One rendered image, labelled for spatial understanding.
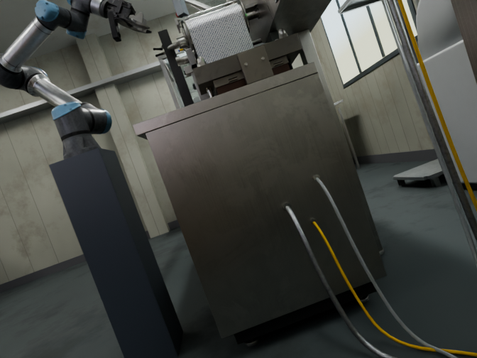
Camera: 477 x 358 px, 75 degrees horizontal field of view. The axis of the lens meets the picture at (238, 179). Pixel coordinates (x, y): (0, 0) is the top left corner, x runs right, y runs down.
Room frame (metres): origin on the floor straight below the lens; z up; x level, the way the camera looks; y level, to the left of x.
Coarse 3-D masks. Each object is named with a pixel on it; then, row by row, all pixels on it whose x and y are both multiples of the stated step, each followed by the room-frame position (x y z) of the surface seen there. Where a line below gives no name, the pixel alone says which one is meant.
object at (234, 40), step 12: (240, 24) 1.33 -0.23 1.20; (204, 36) 1.32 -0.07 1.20; (216, 36) 1.32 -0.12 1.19; (228, 36) 1.33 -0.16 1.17; (240, 36) 1.33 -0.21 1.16; (204, 48) 1.32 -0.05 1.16; (216, 48) 1.32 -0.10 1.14; (228, 48) 1.32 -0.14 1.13; (240, 48) 1.33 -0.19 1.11; (204, 60) 1.32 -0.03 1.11
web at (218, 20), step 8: (224, 8) 1.35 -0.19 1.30; (232, 8) 1.34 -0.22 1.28; (200, 16) 1.34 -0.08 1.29; (208, 16) 1.33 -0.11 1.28; (216, 16) 1.33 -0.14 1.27; (224, 16) 1.33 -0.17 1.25; (232, 16) 1.33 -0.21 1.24; (240, 16) 1.33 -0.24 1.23; (192, 24) 1.32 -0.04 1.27; (200, 24) 1.32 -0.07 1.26; (208, 24) 1.32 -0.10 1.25; (216, 24) 1.32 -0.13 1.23; (224, 24) 1.33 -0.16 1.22; (232, 24) 1.33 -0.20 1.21; (192, 32) 1.32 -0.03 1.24; (200, 32) 1.32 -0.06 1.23; (208, 32) 1.32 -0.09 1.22
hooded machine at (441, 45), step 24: (432, 0) 1.77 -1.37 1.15; (432, 24) 1.82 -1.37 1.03; (456, 24) 1.67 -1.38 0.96; (432, 48) 1.88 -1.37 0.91; (456, 48) 1.68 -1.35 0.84; (432, 72) 1.89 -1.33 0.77; (456, 72) 1.72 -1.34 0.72; (456, 96) 1.77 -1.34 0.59; (456, 120) 1.82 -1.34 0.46; (456, 144) 1.88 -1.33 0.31; (456, 168) 1.94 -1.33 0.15
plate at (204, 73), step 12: (288, 36) 1.14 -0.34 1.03; (252, 48) 1.13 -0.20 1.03; (276, 48) 1.13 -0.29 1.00; (288, 48) 1.14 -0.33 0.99; (300, 48) 1.14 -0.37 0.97; (216, 60) 1.12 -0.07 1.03; (228, 60) 1.13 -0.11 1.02; (204, 72) 1.12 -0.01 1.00; (216, 72) 1.12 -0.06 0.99; (228, 72) 1.13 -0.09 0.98; (204, 84) 1.14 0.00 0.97
